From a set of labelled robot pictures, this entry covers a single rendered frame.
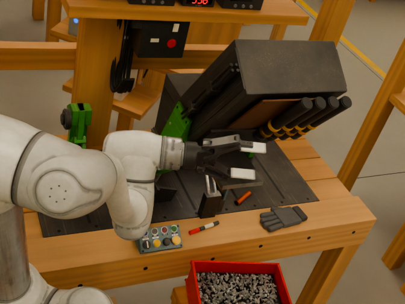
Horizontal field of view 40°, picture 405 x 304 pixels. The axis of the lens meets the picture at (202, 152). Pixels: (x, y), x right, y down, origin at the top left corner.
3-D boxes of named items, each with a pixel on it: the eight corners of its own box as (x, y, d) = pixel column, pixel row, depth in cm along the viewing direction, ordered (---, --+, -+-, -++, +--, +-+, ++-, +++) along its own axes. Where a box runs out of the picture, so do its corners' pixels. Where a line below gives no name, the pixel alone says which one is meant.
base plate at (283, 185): (318, 204, 227) (320, 200, 226) (44, 241, 180) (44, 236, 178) (271, 140, 255) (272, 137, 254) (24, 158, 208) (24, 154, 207)
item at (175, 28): (182, 58, 199) (191, 20, 190) (137, 58, 191) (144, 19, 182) (171, 41, 207) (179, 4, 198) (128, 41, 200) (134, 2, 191)
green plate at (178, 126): (183, 171, 197) (210, 124, 187) (163, 168, 192) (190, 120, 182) (172, 151, 205) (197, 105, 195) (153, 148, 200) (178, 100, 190)
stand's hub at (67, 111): (71, 134, 194) (73, 116, 189) (62, 134, 192) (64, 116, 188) (67, 121, 199) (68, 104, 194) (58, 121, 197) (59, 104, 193)
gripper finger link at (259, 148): (239, 142, 146) (240, 140, 146) (265, 144, 147) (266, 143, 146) (239, 151, 145) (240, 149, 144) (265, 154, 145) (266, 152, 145)
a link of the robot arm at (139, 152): (163, 131, 154) (158, 177, 155) (106, 125, 152) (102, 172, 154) (163, 134, 143) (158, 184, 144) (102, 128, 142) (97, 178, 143)
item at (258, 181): (261, 187, 191) (264, 181, 189) (220, 192, 184) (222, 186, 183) (217, 121, 218) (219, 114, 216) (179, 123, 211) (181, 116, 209)
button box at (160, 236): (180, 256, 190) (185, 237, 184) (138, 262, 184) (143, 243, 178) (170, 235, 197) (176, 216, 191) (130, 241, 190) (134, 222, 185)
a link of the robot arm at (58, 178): (128, 152, 100) (58, 128, 101) (103, 165, 82) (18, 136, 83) (107, 219, 102) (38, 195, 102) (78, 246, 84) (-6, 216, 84)
